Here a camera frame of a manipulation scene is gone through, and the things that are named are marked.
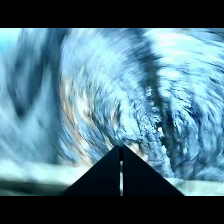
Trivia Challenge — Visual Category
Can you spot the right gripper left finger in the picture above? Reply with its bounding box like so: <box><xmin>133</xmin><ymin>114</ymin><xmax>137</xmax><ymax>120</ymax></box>
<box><xmin>60</xmin><ymin>145</ymin><xmax>121</xmax><ymax>197</ymax></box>

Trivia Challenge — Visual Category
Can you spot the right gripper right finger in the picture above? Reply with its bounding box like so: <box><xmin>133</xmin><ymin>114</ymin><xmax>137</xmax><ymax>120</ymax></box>
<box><xmin>122</xmin><ymin>144</ymin><xmax>185</xmax><ymax>197</ymax></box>

